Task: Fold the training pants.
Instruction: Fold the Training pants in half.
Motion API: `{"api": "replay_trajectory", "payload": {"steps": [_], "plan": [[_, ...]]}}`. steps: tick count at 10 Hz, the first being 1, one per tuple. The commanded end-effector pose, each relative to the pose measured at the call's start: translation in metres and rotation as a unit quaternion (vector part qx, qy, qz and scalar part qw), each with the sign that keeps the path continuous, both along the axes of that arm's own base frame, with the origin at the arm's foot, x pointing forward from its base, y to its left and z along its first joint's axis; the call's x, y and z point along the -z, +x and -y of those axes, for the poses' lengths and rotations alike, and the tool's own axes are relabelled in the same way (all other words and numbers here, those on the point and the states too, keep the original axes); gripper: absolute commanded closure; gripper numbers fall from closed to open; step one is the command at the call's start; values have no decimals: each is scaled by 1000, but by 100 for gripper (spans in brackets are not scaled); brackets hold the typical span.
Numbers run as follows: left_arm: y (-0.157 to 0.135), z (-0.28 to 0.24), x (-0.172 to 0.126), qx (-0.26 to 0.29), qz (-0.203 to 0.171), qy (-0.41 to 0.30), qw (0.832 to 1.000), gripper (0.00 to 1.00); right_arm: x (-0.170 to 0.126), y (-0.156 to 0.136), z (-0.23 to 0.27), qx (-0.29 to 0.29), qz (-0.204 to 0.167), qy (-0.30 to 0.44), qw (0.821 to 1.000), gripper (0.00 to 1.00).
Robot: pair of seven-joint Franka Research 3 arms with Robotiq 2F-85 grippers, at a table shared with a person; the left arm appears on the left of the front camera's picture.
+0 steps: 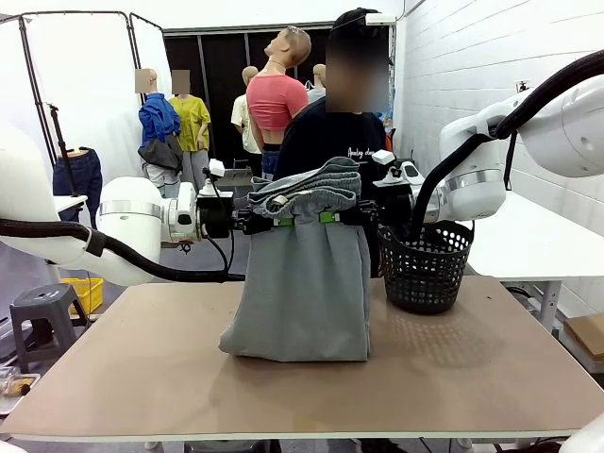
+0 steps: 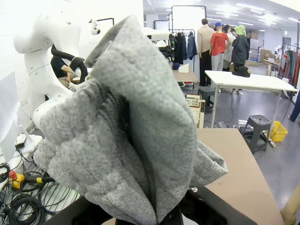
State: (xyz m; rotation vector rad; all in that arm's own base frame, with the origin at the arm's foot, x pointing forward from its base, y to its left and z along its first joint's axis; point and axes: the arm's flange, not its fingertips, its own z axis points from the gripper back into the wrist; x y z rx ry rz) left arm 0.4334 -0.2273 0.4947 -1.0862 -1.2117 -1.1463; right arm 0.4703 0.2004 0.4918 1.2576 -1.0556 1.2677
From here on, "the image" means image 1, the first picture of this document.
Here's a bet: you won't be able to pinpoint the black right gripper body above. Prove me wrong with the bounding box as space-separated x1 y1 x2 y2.
376 192 415 226

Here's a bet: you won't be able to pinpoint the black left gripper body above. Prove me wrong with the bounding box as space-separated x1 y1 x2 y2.
196 196 236 238

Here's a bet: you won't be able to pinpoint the grey training pants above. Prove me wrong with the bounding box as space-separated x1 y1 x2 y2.
217 156 375 363

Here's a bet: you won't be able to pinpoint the black perforated plastic basket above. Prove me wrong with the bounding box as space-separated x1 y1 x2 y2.
377 219 476 316

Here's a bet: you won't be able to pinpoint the person in black t-shirt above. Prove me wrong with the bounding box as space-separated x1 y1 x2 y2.
272 32 396 279

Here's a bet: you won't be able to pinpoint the mannequin in yellow shirt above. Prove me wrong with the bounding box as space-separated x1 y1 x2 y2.
168 70 213 191

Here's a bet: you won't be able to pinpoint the mannequin in cream shirt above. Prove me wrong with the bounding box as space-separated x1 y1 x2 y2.
230 65 265 178

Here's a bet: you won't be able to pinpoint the mannequin in blue shirt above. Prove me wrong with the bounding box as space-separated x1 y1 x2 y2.
137 68 185 200

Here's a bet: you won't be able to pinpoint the black curtain backdrop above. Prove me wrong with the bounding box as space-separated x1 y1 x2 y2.
161 17 396 180

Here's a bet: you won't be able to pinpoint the mannequin in pink top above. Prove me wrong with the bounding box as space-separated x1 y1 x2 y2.
245 25 313 181

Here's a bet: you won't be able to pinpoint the jeans on half mannequin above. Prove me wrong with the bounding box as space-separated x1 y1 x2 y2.
52 146 105 224

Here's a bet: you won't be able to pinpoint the mannequin in grey shirt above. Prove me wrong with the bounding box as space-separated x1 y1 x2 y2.
307 63 328 106

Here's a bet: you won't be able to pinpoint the yellow plastic crate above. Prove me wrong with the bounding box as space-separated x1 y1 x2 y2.
59 277 106 316

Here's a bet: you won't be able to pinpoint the thin black tripod stand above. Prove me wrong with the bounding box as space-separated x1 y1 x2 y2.
45 103 85 199

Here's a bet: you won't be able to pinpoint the narrow white partition screen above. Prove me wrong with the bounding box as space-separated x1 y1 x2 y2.
128 12 176 159

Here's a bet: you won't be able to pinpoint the wide white partition screen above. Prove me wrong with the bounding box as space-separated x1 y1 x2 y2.
18 11 145 190

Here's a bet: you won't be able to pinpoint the black cap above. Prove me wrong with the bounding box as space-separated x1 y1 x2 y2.
327 7 379 42

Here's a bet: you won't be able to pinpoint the grey plastic stool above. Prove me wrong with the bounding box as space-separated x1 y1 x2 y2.
8 282 92 375

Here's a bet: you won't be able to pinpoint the flat cardboard box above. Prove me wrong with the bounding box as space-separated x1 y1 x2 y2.
562 313 604 363

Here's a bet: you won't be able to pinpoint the white tray with clutter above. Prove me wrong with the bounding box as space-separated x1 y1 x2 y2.
0 371 42 416

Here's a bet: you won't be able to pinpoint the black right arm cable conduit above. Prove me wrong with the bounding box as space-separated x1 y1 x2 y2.
404 48 604 238

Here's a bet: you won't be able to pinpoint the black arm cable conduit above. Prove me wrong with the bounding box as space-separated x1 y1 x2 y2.
404 48 604 238
0 217 247 284

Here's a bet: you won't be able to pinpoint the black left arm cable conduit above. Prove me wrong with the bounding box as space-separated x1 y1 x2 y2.
0 217 247 284

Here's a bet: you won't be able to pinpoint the black tripod with camera mount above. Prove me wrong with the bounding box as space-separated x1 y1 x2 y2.
502 80 531 191

